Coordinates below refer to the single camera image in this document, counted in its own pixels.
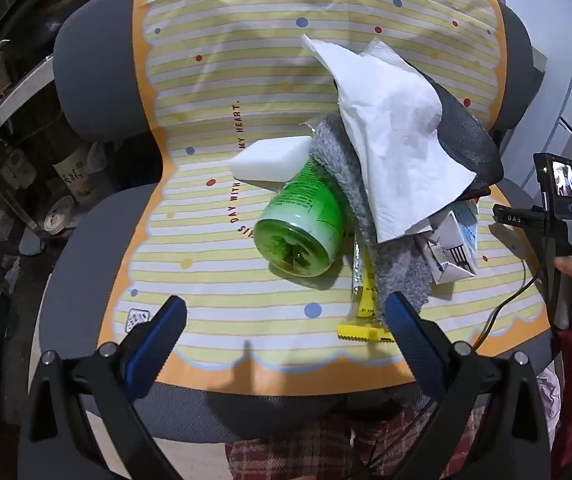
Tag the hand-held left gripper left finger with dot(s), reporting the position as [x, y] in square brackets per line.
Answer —
[158, 332]

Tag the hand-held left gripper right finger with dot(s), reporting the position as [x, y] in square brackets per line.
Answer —
[408, 325]

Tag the yellow sachet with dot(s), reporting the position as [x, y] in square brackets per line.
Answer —
[365, 305]

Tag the white carton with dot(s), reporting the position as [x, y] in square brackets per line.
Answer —
[453, 255]

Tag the green plastic bottle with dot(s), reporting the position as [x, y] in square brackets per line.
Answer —
[306, 210]

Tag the waste bin with pink bag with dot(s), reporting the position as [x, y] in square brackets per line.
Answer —
[548, 390]

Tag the grey fuzzy cloth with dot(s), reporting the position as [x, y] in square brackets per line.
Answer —
[350, 180]

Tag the white paper towel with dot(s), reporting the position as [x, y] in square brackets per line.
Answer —
[395, 135]

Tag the white foam block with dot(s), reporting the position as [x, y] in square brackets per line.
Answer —
[266, 160]

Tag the person's plaid pants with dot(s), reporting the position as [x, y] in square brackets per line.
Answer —
[276, 460]

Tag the white labelled jar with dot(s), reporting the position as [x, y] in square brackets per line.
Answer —
[73, 177]

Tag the curved metal shelf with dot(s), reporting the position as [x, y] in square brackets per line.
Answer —
[11, 100]

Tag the grey fabric chair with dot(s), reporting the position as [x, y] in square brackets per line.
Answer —
[96, 60]

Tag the yellow striped dotted mat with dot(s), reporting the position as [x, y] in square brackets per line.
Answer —
[246, 50]

